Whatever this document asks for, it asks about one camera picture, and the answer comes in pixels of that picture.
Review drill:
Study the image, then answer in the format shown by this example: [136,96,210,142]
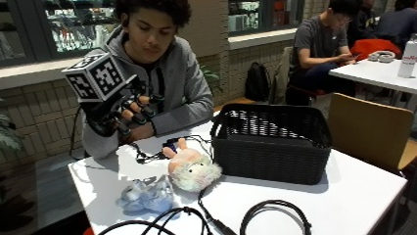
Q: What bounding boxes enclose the thick black cable loop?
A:
[239,199,314,235]

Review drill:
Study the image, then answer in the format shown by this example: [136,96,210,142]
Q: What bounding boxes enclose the person in grey hoodie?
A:
[82,0,215,161]

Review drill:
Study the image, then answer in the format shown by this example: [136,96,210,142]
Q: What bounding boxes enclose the black cable with plug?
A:
[198,187,239,235]

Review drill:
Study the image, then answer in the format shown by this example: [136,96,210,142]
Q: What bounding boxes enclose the red chair seat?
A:
[287,84,328,98]

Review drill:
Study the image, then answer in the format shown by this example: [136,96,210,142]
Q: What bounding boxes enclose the dark framed window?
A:
[0,0,124,69]
[227,0,307,37]

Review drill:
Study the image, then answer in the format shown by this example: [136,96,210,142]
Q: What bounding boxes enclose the black hanging cable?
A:
[68,107,88,159]

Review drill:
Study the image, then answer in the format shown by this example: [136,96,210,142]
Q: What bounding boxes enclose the blue and white plush toy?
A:
[116,175,178,215]

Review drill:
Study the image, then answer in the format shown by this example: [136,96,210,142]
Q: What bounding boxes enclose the black backpack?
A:
[244,61,272,103]

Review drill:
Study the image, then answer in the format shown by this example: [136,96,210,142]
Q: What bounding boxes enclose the thin black glove cable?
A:
[130,134,214,165]

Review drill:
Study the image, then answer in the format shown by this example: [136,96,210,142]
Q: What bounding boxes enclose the white bottle with red label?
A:
[396,32,417,79]

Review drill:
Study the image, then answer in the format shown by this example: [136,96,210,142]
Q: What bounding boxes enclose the white side table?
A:
[328,58,417,96]

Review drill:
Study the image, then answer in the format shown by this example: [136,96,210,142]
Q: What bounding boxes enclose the white headphones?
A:
[367,50,397,64]

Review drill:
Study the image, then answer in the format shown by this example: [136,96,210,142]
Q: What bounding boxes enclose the beige chair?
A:
[268,45,296,106]

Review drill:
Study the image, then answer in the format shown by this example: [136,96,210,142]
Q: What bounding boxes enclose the green potted plant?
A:
[0,109,27,155]

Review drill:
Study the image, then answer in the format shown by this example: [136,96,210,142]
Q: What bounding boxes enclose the wooden chair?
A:
[327,92,417,174]

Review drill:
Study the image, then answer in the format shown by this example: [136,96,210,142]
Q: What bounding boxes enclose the black looped cable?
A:
[96,206,214,235]

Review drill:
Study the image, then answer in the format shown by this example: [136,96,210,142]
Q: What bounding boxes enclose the red jacket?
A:
[350,38,404,62]

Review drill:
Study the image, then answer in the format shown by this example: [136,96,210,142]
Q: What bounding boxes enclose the black woven basket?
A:
[210,103,334,186]

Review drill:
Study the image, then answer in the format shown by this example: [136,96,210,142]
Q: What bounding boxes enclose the white bearded plush doll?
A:
[162,136,224,193]

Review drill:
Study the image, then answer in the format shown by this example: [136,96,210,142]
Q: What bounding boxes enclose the small green plant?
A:
[200,64,224,93]

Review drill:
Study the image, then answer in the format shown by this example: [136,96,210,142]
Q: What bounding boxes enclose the white cube with black markers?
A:
[62,52,139,103]

